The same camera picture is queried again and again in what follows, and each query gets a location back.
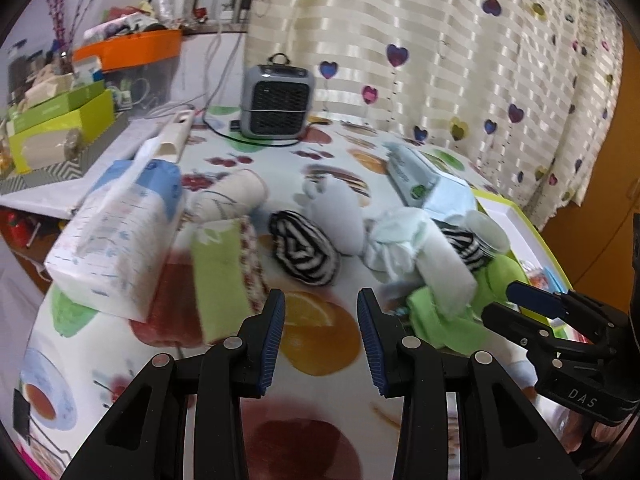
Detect white towel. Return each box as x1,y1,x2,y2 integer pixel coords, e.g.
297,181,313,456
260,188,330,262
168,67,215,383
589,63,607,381
417,240,478,321

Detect dark green cardboard box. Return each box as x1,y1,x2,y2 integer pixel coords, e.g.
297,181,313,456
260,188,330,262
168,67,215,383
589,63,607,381
7,80,107,133

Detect white cables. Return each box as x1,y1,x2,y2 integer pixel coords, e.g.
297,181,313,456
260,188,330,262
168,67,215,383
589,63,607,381
200,17,247,116

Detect black white striped sock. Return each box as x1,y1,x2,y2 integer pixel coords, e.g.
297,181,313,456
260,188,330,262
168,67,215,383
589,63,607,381
435,220,493,271
269,209,342,288

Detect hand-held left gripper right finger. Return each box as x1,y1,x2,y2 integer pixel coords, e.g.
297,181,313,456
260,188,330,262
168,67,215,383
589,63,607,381
356,287,586,480

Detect purple decorative branches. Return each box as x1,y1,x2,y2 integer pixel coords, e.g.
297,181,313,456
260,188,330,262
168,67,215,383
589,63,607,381
45,0,108,56

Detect pile of clutter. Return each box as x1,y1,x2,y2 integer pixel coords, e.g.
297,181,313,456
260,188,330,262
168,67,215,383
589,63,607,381
82,0,183,43

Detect red object under shelf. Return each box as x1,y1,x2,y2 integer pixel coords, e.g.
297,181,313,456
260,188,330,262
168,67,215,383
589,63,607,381
0,210,32,252

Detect fruit printed tablecloth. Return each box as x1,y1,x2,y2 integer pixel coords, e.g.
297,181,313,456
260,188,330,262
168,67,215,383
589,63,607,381
20,105,576,480

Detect mint white cloth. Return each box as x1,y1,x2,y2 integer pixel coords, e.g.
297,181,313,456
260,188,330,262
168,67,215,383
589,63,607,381
362,207,436,283

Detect wet wipes pack green label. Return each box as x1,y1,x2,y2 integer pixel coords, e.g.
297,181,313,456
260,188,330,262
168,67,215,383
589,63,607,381
384,142,442,208

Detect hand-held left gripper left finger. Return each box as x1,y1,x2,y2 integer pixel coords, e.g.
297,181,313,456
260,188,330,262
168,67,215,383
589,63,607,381
62,288,287,480

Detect clear plastic container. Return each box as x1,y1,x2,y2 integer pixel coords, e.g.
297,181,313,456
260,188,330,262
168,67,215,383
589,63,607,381
102,55,182,112

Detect beige rolled cloth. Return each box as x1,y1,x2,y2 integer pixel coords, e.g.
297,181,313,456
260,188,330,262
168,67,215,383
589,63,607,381
192,169,271,226

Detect light blue tissue pack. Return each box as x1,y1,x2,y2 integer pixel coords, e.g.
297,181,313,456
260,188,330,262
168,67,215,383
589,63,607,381
422,175,481,218

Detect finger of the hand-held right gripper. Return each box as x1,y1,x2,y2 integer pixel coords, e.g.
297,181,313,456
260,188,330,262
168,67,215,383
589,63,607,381
481,302,601,361
506,281,628,346

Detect grey sock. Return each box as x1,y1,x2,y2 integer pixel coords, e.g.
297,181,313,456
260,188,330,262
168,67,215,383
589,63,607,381
301,177,368,256

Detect black heater cable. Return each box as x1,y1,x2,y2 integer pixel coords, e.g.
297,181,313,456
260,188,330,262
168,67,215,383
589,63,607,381
202,107,332,150

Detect grey portable heater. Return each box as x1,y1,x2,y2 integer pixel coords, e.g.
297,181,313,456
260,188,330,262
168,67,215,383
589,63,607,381
240,53,317,140

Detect chevron patterned tray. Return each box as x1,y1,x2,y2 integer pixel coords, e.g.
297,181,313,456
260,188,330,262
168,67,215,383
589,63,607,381
0,110,133,196

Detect lime green cardboard box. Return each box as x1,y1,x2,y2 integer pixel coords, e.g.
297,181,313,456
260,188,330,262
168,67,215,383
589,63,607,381
7,90,117,173

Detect striped curtain with hearts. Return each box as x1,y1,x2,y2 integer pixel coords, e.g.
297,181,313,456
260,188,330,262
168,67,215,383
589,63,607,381
245,0,626,221

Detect green edged white box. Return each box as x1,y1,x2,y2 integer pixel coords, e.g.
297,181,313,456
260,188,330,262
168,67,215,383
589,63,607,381
472,190,576,323

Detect orange storage box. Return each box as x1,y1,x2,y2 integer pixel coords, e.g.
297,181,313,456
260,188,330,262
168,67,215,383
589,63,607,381
72,29,183,72

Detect blue white tissue pack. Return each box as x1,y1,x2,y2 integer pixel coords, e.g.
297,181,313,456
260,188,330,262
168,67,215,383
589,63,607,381
44,141,183,323

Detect green patterned towel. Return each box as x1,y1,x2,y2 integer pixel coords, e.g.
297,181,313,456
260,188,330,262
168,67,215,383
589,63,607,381
190,215,273,346

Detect lime green cloth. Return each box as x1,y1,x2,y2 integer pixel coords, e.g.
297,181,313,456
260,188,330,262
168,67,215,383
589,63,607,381
406,255,532,353

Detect wooden door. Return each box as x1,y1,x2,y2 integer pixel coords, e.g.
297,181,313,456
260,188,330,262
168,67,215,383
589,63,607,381
540,25,640,301

